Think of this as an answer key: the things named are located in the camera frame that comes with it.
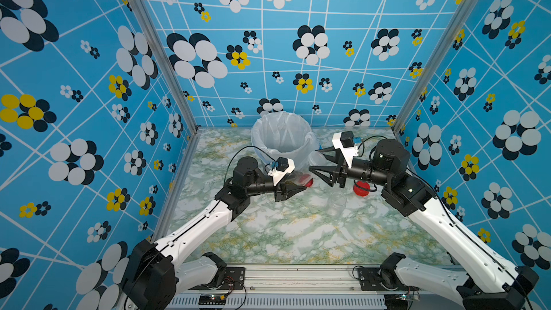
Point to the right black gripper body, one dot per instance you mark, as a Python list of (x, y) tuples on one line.
[(362, 171)]

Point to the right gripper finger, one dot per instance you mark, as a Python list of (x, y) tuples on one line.
[(331, 153), (325, 172)]

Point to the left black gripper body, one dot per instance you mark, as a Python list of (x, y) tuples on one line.
[(279, 191)]

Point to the clear jar of mung beans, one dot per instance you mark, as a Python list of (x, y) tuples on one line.
[(339, 181)]

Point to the tall clear jar white lid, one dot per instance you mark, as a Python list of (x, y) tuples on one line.
[(297, 174)]

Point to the clear jar large red lid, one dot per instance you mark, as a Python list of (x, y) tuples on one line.
[(336, 204)]

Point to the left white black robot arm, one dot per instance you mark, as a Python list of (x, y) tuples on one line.
[(158, 271)]

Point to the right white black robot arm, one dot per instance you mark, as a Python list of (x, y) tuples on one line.
[(487, 281)]

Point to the left green circuit board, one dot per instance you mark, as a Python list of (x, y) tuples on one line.
[(212, 300)]

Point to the green circuit board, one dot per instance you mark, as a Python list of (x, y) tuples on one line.
[(400, 301), (212, 300)]

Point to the right green circuit board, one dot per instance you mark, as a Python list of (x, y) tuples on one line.
[(400, 301)]

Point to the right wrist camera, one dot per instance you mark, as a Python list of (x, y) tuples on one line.
[(347, 145)]

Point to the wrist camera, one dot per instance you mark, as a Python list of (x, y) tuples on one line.
[(347, 145), (276, 176)]

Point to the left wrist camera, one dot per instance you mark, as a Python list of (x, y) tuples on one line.
[(276, 176)]

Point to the aluminium front frame rail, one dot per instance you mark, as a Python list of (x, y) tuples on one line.
[(328, 287)]

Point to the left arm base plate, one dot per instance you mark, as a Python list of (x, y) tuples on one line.
[(225, 280)]

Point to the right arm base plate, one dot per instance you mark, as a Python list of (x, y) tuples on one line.
[(372, 279)]

